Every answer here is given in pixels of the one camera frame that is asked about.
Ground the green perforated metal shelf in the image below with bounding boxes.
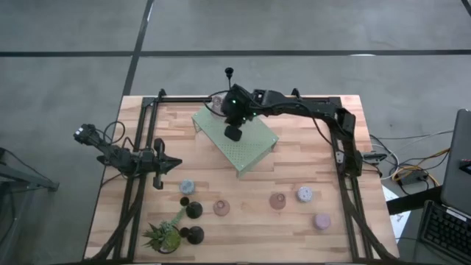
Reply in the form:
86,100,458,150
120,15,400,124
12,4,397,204
191,105,280,180

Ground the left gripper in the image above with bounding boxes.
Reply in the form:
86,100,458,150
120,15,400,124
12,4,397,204
141,138,183,191

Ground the white cable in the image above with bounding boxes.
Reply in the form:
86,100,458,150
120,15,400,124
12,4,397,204
369,128,454,181

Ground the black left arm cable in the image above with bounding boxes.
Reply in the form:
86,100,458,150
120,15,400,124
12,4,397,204
93,120,148,177

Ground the black metal table frame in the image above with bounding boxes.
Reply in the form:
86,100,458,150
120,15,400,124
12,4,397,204
84,88,400,264

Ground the yellow cable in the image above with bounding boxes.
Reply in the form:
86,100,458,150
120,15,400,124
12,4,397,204
391,147,452,186

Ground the succulent plant in black pot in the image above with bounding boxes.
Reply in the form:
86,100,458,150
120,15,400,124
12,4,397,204
141,205,188,255

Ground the white paper sheet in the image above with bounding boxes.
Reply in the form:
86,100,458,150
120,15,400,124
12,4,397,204
381,185,411,242

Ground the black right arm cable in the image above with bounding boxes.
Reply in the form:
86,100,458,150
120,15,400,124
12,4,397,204
210,90,334,146

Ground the black keyboard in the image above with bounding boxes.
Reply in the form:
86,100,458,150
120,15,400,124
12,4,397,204
419,200,471,265

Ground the grey metal stand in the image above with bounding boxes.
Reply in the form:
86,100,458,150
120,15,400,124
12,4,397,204
0,146,60,265

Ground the speckled ceramic tealight holder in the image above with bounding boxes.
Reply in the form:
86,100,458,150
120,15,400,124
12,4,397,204
296,185,314,203
179,179,196,196

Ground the black power adapter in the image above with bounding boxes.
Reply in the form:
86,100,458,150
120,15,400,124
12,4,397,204
399,172,424,187

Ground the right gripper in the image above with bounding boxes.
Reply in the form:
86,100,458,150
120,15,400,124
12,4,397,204
220,83,258,143

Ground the tall black candlestick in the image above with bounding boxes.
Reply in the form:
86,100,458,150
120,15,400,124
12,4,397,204
179,225,205,246
224,66,235,91
179,197,204,220

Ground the purple round candle holder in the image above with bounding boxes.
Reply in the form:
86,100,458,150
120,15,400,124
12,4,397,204
313,213,332,231

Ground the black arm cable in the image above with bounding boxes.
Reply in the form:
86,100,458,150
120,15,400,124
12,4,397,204
210,90,334,146
93,120,148,177

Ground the grey laptop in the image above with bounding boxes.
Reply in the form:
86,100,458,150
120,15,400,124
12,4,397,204
440,108,471,218

